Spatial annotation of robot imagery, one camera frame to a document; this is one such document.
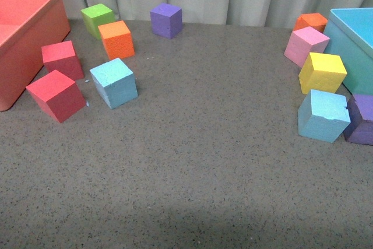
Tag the purple foam cube right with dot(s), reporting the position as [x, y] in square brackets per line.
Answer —
[360, 128]

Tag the red foam cube front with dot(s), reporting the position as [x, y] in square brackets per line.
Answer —
[57, 95]

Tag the red plastic bin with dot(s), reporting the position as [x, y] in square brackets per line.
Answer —
[27, 26]

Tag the purple foam cube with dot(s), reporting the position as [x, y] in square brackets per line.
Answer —
[360, 128]
[166, 20]

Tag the purple foam cube back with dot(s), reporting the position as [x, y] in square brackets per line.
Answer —
[166, 20]

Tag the yellow foam cube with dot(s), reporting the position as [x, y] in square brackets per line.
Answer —
[324, 72]

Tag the orange foam cube right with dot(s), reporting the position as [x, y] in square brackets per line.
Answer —
[314, 20]

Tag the green foam cube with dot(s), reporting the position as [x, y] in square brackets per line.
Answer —
[97, 15]

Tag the teal plastic bin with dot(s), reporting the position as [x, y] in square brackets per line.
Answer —
[350, 33]

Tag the red foam cube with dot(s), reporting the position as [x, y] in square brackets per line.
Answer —
[62, 57]
[57, 95]

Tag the pink foam cube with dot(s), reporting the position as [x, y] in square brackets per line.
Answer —
[302, 42]

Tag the orange foam cube left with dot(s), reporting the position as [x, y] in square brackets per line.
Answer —
[117, 40]

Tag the red foam cube rear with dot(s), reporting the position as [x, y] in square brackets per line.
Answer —
[62, 57]

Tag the orange foam cube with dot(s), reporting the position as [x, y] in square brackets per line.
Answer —
[314, 20]
[117, 40]

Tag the light blue cube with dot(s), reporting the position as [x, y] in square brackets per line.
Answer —
[115, 82]
[323, 116]

